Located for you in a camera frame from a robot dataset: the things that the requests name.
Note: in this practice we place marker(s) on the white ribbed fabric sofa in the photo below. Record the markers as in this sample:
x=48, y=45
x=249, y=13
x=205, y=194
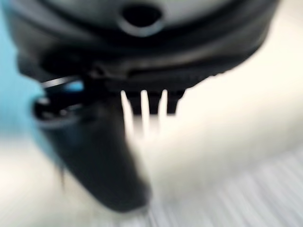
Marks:
x=236, y=189

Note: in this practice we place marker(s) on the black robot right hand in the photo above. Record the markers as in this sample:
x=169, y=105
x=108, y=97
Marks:
x=99, y=146

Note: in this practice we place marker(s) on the light blue cushion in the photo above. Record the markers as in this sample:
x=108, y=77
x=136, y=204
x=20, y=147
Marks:
x=14, y=99

